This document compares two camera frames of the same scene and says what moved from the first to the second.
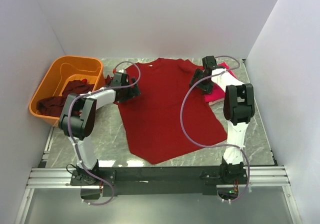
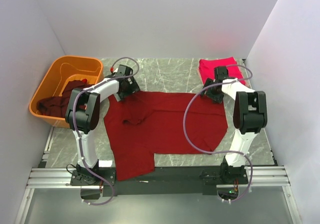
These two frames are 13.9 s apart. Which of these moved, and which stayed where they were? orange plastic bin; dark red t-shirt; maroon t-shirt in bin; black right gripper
Moved: dark red t-shirt; black right gripper
Stayed: maroon t-shirt in bin; orange plastic bin
